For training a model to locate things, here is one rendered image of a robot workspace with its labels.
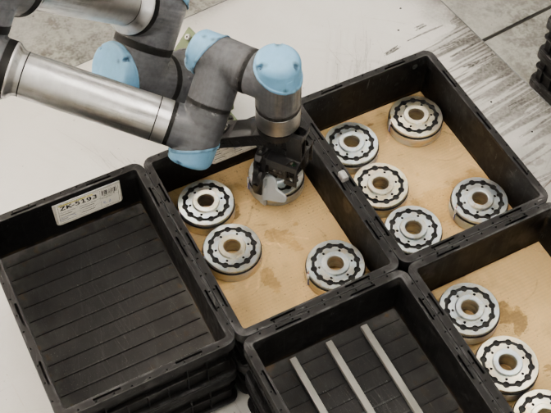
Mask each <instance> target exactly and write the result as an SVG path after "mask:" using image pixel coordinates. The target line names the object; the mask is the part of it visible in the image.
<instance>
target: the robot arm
mask: <svg viewBox="0 0 551 413"><path fill-rule="evenodd" d="M188 9H189V0H0V98H1V99H5V98H8V97H10V96H15V97H18V98H22V99H25V100H27V101H30V102H34V103H37V104H39V105H42V106H45V107H49V108H52V109H54V110H57V111H62V112H65V113H67V114H70V115H73V116H77V117H79V118H82V119H85V120H89V121H92V122H94V123H97V124H100V125H104V126H106V127H109V128H112V129H117V130H120V131H122V132H125V133H127V134H132V135H134V136H137V137H140V138H144V139H147V140H149V141H152V142H155V143H159V144H162V145H165V146H168V150H169V152H168V157H169V158H170V159H171V160H172V161H173V162H174V163H176V164H179V165H182V166H183V167H186V168H189V169H192V170H206V169H207V168H209V167H210V165H211V164H212V162H213V159H214V157H215V155H216V151H217V149H218V148H236V147H247V146H257V151H256V153H255V156H254V160H253V161H254V163H253V177H252V186H253V192H254V193H255V194H256V197H257V199H258V201H259V202H260V203H261V204H262V205H264V206H266V203H267V201H273V202H281V203H285V202H287V197H286V195H285V194H284V193H282V192H281V191H280V190H279V189H278V188H277V180H276V178H281V179H283V180H284V184H287V185H288V186H291V187H294V188H296V187H297V176H301V175H302V171H301V170H306V167H307V165H308V160H312V149H313V141H312V140H311V139H308V138H306V137H307V135H308V133H309V132H310V125H306V124H304V123H302V122H300V120H301V99H302V84H303V71H302V61H301V57H300V56H299V54H298V52H297V51H296V50H295V49H294V48H292V47H290V46H289V45H287V44H283V43H282V44H275V43H270V44H267V45H266V46H264V47H262V48H261V49H257V48H254V47H252V46H249V45H247V44H245V43H242V42H240V41H238V40H235V39H232V38H231V37H230V36H229V35H226V34H225V35H223V34H219V33H217V32H215V31H212V30H209V29H202V30H200V31H198V32H197V33H196V34H195V35H194V36H193V37H192V38H191V40H190V42H189V45H188V47H186V48H181V49H178V50H176V51H174V48H175V44H176V41H177V39H178V36H179V33H180V29H181V26H182V24H183V21H184V17H185V13H186V11H187V10H188ZM35 11H40V12H45V13H49V14H54V15H59V16H69V17H74V18H79V19H84V20H92V21H97V22H102V23H108V24H110V25H111V26H112V28H113V29H114V30H116V32H115V34H114V37H113V40H112V41H108V42H105V43H103V44H102V46H101V47H99V48H98V49H97V51H96V52H95V54H94V57H93V63H92V72H89V71H86V70H83V69H80V68H78V67H75V66H71V65H68V64H66V63H63V62H60V61H56V60H53V59H51V58H48V57H44V56H41V55H39V54H36V53H33V52H29V51H27V50H26V49H25V47H24V45H23V43H22V42H20V41H17V40H15V39H11V38H9V37H8V35H9V33H10V30H11V25H12V22H13V19H14V17H19V18H22V17H27V16H30V15H31V14H33V13H34V12H35ZM237 92H240V93H242V94H247V95H248V96H251V97H253V98H255V118H253V119H244V120H228V118H229V115H230V111H231V109H232V106H233V104H234V102H235V98H236V95H237ZM306 145H307V146H306ZM309 149H310V154H309ZM267 172H268V173H270V174H268V173H267ZM291 179H294V182H293V181H290V180H291Z"/></svg>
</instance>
